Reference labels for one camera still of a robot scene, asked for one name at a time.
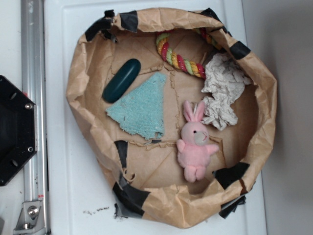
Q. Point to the teal terry cloth piece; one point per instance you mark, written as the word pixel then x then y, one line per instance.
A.
pixel 141 110

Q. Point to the metal corner bracket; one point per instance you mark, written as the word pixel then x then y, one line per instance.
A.
pixel 29 216

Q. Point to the aluminium extrusion rail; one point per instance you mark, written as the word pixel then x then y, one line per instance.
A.
pixel 36 195

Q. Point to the brown paper bag bin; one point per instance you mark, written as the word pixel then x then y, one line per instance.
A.
pixel 145 174

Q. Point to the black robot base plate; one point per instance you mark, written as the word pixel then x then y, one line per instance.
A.
pixel 17 130

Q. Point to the crumpled white paper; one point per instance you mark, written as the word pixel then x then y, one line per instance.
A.
pixel 226 82

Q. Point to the pink plush bunny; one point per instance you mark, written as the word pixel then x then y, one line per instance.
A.
pixel 194 151

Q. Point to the multicolour rope ring toy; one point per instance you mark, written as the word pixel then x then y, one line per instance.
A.
pixel 176 60

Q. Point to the dark green plastic pickle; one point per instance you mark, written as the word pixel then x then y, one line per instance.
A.
pixel 121 81

